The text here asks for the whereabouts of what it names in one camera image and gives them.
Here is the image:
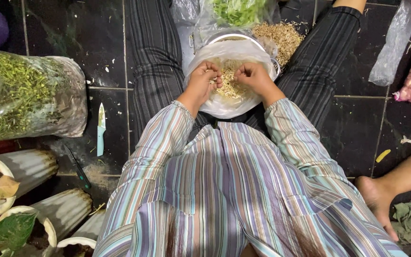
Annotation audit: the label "person's left hand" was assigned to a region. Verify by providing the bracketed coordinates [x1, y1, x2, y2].
[188, 61, 223, 101]

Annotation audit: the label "person's right hand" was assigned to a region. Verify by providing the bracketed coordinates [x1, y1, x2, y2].
[234, 62, 278, 99]

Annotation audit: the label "heap of bean sprouts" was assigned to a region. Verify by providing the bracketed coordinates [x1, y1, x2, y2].
[210, 59, 255, 99]

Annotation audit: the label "white plastic bag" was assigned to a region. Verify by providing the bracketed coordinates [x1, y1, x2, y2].
[183, 39, 278, 119]

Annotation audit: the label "metal bowl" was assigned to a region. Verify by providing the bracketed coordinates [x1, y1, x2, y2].
[205, 33, 282, 78]

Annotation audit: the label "pile of brown sprout tails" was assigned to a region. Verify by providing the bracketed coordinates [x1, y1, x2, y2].
[251, 21, 309, 69]

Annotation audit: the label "clear bag of green vegetables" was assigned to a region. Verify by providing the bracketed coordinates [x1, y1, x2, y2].
[194, 0, 282, 37]

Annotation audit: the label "person's dark striped trousers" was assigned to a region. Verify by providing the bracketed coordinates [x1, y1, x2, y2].
[124, 0, 363, 147]

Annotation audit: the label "crumpled clear plastic bag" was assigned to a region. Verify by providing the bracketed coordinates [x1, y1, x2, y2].
[171, 0, 201, 26]

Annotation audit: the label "person's striped shirt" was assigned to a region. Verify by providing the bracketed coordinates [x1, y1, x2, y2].
[92, 97, 409, 257]

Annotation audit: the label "person's right ankle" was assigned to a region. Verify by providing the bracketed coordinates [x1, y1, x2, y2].
[333, 0, 367, 14]

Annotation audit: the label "light blue knife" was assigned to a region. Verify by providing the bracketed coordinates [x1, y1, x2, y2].
[97, 103, 107, 157]

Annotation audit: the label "long clear empty plastic bag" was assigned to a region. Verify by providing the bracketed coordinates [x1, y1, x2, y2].
[368, 0, 411, 87]

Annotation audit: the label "yellow scrap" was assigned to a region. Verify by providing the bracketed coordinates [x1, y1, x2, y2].
[376, 149, 392, 163]

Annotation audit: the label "dark green knife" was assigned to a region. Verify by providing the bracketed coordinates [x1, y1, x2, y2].
[63, 144, 92, 190]

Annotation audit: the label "clear bag of green buds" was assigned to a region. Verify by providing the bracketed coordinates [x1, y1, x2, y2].
[0, 48, 88, 143]

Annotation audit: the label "white ribbed plant pot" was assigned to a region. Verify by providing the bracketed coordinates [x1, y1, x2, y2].
[0, 149, 59, 219]
[0, 188, 93, 257]
[56, 209, 107, 257]

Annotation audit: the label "dry brown leaf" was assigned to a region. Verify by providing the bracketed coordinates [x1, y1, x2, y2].
[0, 175, 21, 199]

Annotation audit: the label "green leafy plant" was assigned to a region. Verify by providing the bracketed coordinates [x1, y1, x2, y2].
[0, 212, 38, 257]

